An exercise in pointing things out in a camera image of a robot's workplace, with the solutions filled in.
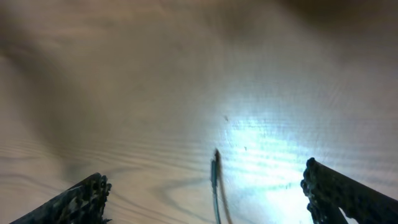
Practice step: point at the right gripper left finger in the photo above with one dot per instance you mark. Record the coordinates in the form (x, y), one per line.
(83, 203)

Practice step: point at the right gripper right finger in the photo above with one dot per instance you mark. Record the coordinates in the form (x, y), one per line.
(334, 197)

